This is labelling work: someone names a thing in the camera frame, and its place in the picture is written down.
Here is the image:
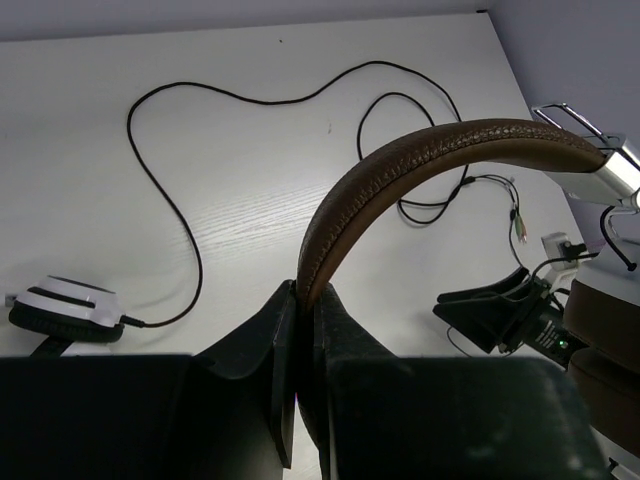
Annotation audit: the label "brown silver headphones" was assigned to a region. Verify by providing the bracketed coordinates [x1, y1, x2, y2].
[296, 115, 639, 453]

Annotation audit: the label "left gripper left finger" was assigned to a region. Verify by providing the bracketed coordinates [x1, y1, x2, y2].
[192, 280, 297, 470]

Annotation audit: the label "thick black headphone cable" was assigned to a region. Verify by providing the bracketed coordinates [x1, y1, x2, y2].
[122, 60, 464, 330]

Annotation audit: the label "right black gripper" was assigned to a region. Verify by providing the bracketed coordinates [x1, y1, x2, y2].
[433, 267, 585, 370]

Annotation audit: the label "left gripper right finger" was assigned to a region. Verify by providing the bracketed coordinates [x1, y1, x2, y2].
[297, 285, 400, 479]

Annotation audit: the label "white black headphones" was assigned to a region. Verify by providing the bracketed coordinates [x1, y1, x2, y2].
[5, 276, 124, 358]

